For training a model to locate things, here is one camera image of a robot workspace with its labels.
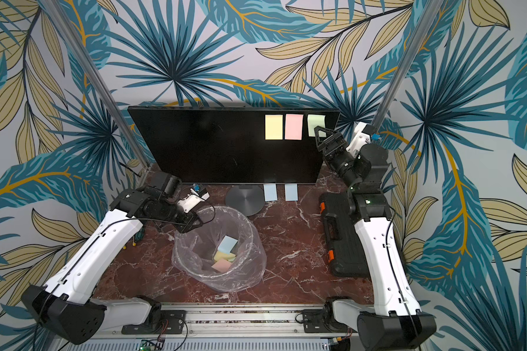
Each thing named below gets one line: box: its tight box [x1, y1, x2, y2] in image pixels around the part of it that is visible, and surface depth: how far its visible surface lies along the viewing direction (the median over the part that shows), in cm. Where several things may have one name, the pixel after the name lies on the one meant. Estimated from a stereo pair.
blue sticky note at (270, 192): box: [263, 183, 278, 202], surface depth 92 cm
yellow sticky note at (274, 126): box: [264, 114, 284, 140], surface depth 65 cm
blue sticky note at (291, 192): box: [284, 183, 298, 202], surface depth 92 cm
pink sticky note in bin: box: [210, 258, 232, 273], surface depth 74 cm
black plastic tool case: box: [318, 192, 370, 278], surface depth 85 cm
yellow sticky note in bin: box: [213, 250, 237, 262], surface depth 81 cm
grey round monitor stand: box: [225, 184, 265, 218], surface depth 107 cm
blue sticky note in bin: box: [217, 235, 238, 255], surface depth 81 cm
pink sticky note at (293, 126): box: [284, 114, 304, 141], surface depth 65 cm
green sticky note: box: [307, 114, 327, 138], surface depth 65 cm
